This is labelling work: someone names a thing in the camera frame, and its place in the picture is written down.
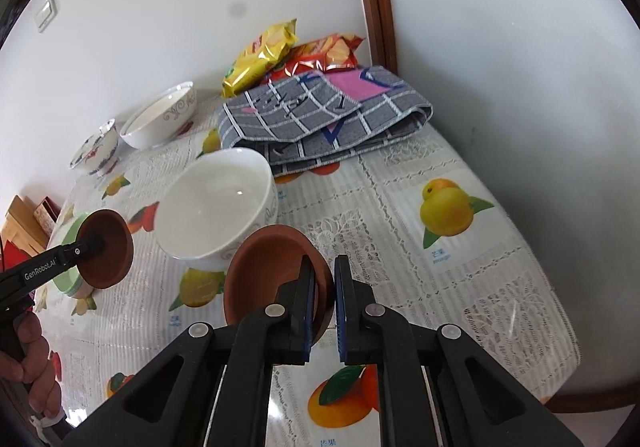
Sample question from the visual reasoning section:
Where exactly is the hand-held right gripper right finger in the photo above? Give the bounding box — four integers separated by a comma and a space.
334, 254, 583, 447

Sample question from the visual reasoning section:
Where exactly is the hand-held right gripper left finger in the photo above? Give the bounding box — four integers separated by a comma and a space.
60, 254, 318, 447

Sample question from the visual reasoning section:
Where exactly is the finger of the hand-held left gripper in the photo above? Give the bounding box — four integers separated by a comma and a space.
60, 234, 106, 268

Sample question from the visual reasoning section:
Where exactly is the small brown bowl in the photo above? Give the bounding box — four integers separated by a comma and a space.
223, 224, 335, 345
77, 208, 135, 289

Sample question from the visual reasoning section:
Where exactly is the person's left hand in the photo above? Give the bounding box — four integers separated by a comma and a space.
0, 312, 64, 421

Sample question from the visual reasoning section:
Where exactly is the red paper bag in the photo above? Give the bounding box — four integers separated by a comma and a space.
0, 242, 30, 274

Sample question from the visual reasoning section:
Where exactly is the green square plate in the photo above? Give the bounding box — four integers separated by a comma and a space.
51, 210, 98, 299

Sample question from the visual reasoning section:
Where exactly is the wooden chair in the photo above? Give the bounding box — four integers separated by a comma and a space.
1, 194, 51, 258

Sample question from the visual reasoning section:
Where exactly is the fruit printed lace tablecloth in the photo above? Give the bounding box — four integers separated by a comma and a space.
30, 102, 583, 447

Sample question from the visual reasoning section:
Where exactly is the blue patterned white bowl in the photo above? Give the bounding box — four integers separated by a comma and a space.
68, 118, 120, 177

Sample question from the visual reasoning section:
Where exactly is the plain white bowl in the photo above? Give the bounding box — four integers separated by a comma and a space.
155, 147, 279, 273

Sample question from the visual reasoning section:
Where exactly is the large white patterned bowl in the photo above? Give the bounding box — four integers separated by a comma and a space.
120, 81, 197, 150

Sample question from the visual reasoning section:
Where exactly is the grey checked cloth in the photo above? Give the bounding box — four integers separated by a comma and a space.
216, 66, 434, 178

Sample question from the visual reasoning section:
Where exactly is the yellow chip bag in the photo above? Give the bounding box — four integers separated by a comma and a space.
221, 18, 299, 99

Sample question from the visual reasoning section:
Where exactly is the red chip bag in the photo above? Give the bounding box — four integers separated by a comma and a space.
272, 33, 365, 80

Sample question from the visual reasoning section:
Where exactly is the white light switch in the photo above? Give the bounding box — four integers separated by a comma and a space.
35, 0, 58, 33

